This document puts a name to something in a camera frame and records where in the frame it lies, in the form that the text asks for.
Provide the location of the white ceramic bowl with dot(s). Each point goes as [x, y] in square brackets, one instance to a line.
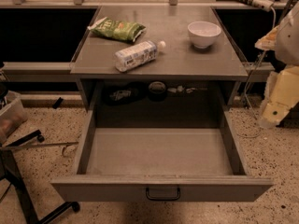
[203, 33]

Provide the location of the clear plastic water bottle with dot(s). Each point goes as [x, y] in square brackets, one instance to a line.
[136, 55]

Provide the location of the black drawer handle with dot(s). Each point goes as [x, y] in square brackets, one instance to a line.
[163, 194]

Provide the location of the clear plastic storage bin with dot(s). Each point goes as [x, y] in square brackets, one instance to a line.
[12, 115]

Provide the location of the grey top drawer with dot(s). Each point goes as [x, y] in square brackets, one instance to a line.
[185, 142]

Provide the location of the green chip bag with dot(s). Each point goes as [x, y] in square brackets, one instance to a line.
[126, 31]

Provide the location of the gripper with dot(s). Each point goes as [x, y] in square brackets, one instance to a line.
[288, 41]

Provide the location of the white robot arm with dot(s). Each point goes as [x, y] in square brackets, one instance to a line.
[284, 39]

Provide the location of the grey metal cabinet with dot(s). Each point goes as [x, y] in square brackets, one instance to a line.
[177, 59]

